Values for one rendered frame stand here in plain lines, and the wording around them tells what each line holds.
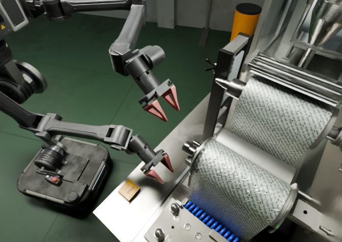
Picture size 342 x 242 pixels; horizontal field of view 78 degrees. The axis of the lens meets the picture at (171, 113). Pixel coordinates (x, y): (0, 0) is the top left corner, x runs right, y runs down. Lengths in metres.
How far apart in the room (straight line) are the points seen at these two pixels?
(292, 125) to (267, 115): 0.07
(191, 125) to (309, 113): 0.67
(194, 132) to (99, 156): 1.02
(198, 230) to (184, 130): 0.54
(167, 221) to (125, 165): 1.34
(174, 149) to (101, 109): 1.65
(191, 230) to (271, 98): 0.51
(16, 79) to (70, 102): 1.66
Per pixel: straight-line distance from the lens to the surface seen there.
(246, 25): 3.48
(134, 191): 0.99
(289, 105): 0.69
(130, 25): 0.83
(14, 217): 2.28
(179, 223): 0.83
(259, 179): 0.62
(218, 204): 0.73
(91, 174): 1.88
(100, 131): 0.83
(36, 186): 2.01
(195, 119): 1.22
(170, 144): 1.11
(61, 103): 2.87
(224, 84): 0.78
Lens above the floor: 1.83
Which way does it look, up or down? 49 degrees down
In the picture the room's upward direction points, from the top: straight up
